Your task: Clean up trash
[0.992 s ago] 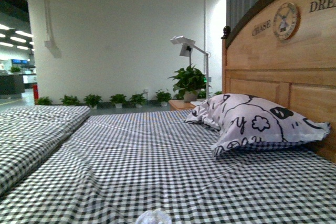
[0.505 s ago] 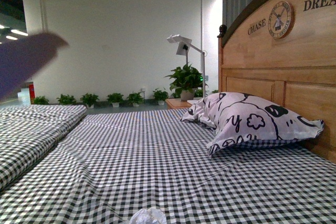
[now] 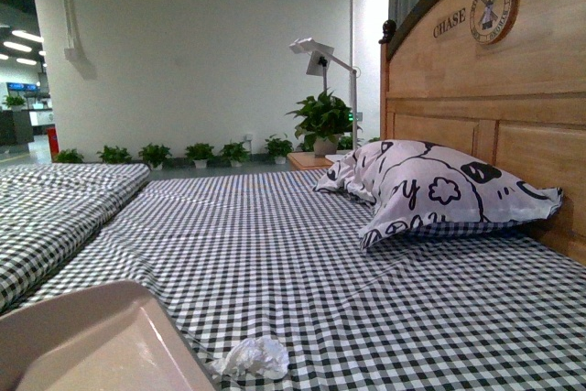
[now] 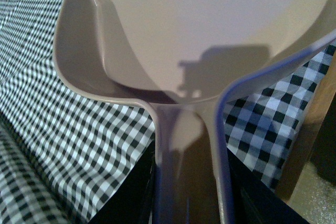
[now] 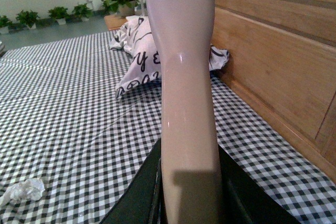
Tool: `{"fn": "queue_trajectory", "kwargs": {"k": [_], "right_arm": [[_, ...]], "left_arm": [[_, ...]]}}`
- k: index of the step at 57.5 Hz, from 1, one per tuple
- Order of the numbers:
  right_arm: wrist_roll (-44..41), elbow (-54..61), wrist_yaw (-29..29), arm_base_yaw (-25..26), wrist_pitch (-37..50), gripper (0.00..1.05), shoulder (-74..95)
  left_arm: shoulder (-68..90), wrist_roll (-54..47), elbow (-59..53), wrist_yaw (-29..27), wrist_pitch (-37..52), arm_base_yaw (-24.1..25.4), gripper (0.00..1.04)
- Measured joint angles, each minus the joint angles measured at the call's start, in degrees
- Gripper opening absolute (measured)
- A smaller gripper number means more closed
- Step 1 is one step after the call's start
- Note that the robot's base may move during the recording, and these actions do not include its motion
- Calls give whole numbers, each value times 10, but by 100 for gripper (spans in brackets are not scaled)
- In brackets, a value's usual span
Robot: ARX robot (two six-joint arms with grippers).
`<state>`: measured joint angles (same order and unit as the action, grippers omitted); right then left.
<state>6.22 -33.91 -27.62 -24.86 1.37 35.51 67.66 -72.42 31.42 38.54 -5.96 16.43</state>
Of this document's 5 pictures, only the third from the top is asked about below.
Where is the beige plastic dustpan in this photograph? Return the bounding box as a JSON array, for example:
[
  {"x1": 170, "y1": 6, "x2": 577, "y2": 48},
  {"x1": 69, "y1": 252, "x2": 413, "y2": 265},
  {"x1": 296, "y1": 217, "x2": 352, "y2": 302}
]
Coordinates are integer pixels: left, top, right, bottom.
[{"x1": 1, "y1": 281, "x2": 216, "y2": 390}]

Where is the far wooden nightstand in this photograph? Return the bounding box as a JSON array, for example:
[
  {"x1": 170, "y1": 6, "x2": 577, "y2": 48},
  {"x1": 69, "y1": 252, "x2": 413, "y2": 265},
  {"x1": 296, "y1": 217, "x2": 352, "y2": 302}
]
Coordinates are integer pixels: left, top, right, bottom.
[{"x1": 287, "y1": 152, "x2": 333, "y2": 170}]

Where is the small potted plant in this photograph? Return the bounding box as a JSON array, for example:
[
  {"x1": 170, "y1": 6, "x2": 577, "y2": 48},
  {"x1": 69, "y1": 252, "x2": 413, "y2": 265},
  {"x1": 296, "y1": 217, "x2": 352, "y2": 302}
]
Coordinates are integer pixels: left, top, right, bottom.
[
  {"x1": 138, "y1": 143, "x2": 172, "y2": 169},
  {"x1": 52, "y1": 148, "x2": 84, "y2": 164},
  {"x1": 266, "y1": 135, "x2": 293, "y2": 165},
  {"x1": 97, "y1": 145, "x2": 132, "y2": 164},
  {"x1": 220, "y1": 141, "x2": 250, "y2": 168},
  {"x1": 186, "y1": 143, "x2": 214, "y2": 168}
]

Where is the large potted green plant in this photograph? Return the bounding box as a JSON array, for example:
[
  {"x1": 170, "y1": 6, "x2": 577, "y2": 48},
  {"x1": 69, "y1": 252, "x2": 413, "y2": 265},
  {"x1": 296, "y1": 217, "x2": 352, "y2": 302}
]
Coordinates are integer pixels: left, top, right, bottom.
[{"x1": 288, "y1": 91, "x2": 353, "y2": 157}]

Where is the black white checkered bedsheet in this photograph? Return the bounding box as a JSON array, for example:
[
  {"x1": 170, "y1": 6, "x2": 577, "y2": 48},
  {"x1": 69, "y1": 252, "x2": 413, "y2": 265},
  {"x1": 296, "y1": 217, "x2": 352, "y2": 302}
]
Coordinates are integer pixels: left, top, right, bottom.
[{"x1": 20, "y1": 171, "x2": 585, "y2": 390}]

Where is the white desk lamp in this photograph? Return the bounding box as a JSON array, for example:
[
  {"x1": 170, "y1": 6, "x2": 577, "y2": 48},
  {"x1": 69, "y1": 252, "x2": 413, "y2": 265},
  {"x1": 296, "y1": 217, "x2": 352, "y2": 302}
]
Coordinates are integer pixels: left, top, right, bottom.
[{"x1": 288, "y1": 37, "x2": 363, "y2": 154}]

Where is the white cartoon print pillow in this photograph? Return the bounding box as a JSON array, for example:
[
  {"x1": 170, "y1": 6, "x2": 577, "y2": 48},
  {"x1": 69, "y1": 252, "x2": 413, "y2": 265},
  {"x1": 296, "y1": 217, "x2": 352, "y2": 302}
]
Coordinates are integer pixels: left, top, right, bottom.
[{"x1": 314, "y1": 139, "x2": 563, "y2": 249}]

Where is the dark bedpost finial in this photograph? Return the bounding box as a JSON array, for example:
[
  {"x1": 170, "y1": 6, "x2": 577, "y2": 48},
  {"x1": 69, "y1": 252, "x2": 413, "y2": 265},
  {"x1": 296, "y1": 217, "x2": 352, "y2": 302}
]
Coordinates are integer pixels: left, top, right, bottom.
[{"x1": 378, "y1": 19, "x2": 396, "y2": 44}]

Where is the crumpled white tissue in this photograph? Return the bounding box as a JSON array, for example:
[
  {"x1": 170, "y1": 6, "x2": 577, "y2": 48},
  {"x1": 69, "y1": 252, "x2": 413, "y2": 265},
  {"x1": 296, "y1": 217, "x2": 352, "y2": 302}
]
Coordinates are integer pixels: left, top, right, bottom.
[{"x1": 210, "y1": 336, "x2": 289, "y2": 380}]

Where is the wooden bed headboard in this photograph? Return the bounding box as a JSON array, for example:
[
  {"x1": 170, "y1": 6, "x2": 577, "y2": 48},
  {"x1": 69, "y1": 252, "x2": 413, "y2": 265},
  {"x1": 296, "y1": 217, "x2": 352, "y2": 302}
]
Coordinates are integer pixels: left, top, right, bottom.
[{"x1": 380, "y1": 0, "x2": 585, "y2": 261}]

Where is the red fire extinguisher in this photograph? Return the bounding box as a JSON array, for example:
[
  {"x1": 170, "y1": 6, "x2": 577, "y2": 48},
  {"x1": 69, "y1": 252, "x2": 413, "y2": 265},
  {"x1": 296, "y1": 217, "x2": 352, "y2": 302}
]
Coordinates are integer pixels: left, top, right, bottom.
[{"x1": 47, "y1": 127, "x2": 60, "y2": 157}]

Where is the folded checkered quilt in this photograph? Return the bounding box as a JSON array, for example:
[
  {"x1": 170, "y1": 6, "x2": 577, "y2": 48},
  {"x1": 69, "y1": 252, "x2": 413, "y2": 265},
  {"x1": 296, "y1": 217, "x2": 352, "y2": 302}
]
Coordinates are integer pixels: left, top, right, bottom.
[{"x1": 1, "y1": 163, "x2": 150, "y2": 312}]

